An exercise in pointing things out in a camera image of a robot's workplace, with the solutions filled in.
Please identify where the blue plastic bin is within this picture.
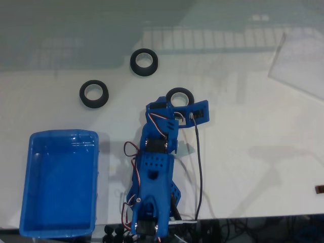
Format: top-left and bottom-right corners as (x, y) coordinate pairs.
(19, 129), (100, 240)

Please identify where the black clamp knob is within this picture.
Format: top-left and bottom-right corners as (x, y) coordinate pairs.
(113, 226), (125, 243)
(103, 224), (114, 243)

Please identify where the clear acrylic sheet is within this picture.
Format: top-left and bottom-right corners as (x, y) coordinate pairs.
(267, 32), (324, 100)

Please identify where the red white servo wire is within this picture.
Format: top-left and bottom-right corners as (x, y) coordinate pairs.
(148, 112), (169, 139)
(123, 141), (142, 193)

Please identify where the black tape roll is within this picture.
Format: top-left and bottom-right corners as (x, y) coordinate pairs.
(78, 79), (110, 109)
(166, 87), (195, 107)
(130, 48), (159, 77)

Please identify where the blue gripper camera mount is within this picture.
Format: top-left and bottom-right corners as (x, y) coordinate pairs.
(172, 100), (211, 128)

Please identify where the black camera cable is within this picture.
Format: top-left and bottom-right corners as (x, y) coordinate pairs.
(189, 113), (204, 221)

